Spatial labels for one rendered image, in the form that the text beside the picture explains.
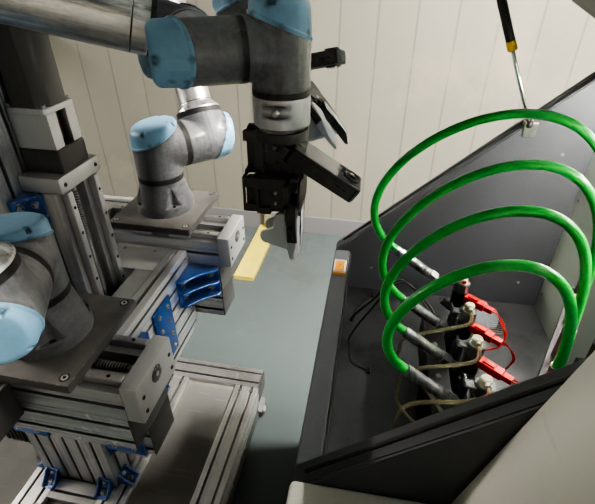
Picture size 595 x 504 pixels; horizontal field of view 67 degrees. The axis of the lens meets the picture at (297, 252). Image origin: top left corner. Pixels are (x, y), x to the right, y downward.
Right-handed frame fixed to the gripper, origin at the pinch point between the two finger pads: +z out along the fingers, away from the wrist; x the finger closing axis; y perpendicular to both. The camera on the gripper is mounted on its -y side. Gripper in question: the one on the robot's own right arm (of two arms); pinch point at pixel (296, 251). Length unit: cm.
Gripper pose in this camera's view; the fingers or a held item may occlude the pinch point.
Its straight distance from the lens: 70.8
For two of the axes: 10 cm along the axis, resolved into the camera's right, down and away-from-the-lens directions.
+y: -9.8, -1.0, 1.4
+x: -1.7, 5.5, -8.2
